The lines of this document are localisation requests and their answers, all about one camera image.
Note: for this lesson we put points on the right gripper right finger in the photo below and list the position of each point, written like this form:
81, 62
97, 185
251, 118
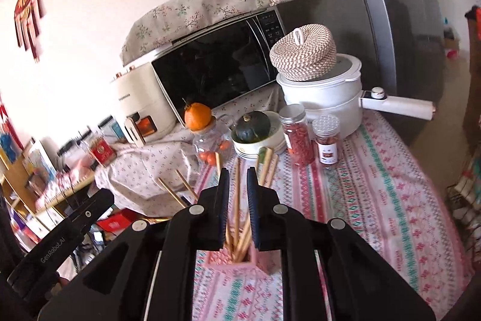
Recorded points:
328, 270

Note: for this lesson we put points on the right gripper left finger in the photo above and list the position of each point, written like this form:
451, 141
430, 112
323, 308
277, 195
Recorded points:
147, 273

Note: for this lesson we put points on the pink perforated utensil holder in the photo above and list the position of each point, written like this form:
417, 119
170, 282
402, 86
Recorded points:
263, 264

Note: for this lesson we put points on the long bamboo chopstick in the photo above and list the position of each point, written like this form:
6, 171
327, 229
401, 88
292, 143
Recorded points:
236, 204

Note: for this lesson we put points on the floral cloth cover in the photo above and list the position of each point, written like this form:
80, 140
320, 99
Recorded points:
132, 175

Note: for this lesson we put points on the patterned tablecloth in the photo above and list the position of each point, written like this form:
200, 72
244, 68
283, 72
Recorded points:
379, 189

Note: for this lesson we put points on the red tea tin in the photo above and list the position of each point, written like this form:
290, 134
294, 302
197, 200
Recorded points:
102, 151

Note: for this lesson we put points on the clear jar with tomatoes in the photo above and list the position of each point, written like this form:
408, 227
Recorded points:
214, 139

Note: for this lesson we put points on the short red dates jar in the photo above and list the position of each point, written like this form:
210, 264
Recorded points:
326, 129

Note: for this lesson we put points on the cream air fryer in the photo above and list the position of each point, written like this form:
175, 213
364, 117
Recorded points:
142, 109

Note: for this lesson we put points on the orange fruit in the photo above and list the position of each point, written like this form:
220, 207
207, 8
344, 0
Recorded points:
197, 116

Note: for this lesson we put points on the tall red goji jar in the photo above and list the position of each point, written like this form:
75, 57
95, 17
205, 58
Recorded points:
294, 122

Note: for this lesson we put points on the green kabocha squash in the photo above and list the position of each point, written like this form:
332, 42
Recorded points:
252, 127

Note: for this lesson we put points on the white bowl with squash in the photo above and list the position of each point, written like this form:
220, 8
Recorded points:
275, 140

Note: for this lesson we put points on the white electric pot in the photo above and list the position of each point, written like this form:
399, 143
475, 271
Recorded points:
340, 93

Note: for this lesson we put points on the black microwave oven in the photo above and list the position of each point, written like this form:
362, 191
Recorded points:
220, 63

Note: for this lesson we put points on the floral cloth on microwave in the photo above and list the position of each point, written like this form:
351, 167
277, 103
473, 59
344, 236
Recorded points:
176, 19

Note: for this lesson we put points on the grey refrigerator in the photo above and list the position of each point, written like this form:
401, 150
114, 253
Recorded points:
375, 16

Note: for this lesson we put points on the black wire basket rack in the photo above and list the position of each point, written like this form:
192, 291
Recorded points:
464, 206

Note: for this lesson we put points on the woven rope basket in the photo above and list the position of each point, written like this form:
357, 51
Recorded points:
305, 54

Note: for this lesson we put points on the red wall ornament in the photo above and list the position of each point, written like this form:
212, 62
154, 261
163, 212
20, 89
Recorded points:
27, 16

